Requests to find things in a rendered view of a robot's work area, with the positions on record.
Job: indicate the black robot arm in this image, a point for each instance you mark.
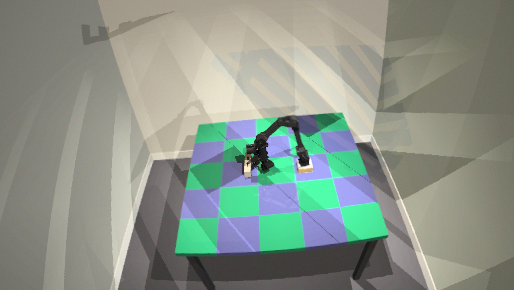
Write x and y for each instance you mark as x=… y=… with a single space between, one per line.
x=260 y=142

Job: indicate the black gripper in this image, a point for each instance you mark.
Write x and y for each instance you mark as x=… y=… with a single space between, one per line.
x=265 y=161

